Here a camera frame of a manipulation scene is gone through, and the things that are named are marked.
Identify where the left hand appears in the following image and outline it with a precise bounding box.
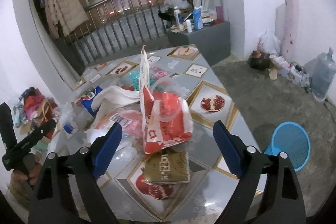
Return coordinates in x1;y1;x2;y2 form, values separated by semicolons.
11;155;42;186

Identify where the colourful clutter pile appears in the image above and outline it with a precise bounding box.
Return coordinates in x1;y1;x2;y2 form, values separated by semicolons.
13;87;58;135

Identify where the blue plastic wastebasket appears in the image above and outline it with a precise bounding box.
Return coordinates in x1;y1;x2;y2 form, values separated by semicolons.
264;122;311;172

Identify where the pepsi plastic bottle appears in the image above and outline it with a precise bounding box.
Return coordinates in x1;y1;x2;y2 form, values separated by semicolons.
60;86;102;136

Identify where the pink labelled package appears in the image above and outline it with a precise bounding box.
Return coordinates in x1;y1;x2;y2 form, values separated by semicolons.
94;110;142;139

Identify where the olive green snack packet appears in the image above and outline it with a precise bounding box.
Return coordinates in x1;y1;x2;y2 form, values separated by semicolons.
142;149;190;184

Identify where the white cloth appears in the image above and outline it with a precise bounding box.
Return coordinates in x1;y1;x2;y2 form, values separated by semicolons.
91;86;139;119

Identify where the fruit pattern tablecloth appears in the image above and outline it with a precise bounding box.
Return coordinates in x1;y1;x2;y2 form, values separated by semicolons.
49;45;258;222

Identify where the red white plastic bag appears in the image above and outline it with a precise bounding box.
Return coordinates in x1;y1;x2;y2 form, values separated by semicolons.
139;47;194;154

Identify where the large blue water jug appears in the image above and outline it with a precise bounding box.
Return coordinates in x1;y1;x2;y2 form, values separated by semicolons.
310;47;335;102

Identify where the dark box on floor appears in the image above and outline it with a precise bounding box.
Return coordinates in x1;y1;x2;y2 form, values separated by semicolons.
249;50;270;71

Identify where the teal crumpled cloth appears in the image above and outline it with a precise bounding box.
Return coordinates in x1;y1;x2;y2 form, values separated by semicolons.
128;71;156;91

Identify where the clear pink printed bag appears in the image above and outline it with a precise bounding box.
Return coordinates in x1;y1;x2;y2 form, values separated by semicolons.
149;65;181;94

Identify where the beige puffer jacket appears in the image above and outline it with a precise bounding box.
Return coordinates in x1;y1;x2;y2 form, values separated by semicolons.
45;0;88;39

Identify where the grey cabinet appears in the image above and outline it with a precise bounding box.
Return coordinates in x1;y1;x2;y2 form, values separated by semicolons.
167;22;231;66

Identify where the metal balcony railing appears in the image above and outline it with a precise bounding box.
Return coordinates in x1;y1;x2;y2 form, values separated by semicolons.
54;0;168;67

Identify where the small white bottle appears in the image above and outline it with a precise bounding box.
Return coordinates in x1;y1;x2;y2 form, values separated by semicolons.
185;19;193;33

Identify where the blue detergent bottle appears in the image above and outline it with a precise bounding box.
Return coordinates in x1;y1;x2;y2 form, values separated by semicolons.
193;6;203;31

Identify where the white spray bottle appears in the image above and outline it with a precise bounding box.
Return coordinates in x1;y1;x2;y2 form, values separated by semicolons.
173;6;184;30

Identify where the white plastic bag by wall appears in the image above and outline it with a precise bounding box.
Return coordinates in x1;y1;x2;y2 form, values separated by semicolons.
257;31;281;56

